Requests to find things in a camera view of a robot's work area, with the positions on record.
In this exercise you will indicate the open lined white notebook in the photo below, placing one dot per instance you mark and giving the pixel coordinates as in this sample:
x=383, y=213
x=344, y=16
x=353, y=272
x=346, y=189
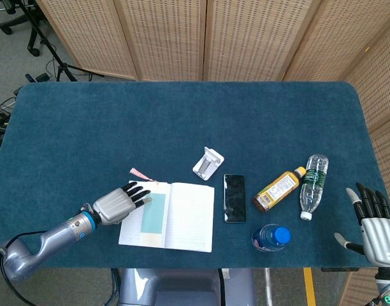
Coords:
x=188, y=216

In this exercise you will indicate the clear green label water bottle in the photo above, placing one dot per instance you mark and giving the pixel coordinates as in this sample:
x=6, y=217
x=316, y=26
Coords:
x=313, y=185

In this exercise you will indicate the white folding phone stand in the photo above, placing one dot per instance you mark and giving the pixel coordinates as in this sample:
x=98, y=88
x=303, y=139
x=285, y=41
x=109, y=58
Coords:
x=207, y=164

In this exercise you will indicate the blue drink bottle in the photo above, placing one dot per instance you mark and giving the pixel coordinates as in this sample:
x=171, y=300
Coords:
x=273, y=238

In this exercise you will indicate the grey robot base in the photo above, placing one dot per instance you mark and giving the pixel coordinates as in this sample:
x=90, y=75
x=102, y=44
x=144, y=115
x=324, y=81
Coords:
x=182, y=287

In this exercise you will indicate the blue cream bookmark with tassel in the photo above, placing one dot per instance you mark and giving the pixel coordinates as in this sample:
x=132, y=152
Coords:
x=153, y=213

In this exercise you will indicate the teal table cloth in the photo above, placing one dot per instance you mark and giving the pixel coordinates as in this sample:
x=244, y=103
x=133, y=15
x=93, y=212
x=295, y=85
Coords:
x=150, y=127

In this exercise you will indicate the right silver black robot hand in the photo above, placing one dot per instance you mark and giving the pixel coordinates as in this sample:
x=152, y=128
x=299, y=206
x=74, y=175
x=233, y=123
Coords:
x=378, y=236

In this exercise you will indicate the yellow label tea bottle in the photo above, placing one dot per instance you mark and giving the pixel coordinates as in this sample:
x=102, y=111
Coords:
x=278, y=189

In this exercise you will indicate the black tripod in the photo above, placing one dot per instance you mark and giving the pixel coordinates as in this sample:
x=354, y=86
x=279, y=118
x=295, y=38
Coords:
x=59, y=62

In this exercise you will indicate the black office chair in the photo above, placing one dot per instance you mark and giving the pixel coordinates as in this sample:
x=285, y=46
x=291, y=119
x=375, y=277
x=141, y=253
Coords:
x=32, y=32

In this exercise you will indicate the black smartphone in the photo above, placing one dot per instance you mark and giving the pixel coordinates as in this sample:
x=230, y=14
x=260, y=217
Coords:
x=234, y=197

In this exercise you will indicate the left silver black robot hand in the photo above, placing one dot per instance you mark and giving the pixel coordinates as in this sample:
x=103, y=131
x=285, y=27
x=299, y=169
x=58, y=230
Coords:
x=113, y=207

